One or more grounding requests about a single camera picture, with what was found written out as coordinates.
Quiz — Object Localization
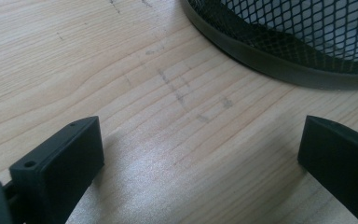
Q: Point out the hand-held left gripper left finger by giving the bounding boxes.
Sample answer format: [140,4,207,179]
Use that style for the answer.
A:
[8,115,106,224]

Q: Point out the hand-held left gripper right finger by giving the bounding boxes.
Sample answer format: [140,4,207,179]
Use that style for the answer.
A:
[296,114,358,224]

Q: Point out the black mesh trash bin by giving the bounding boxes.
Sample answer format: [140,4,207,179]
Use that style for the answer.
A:
[180,0,358,91]

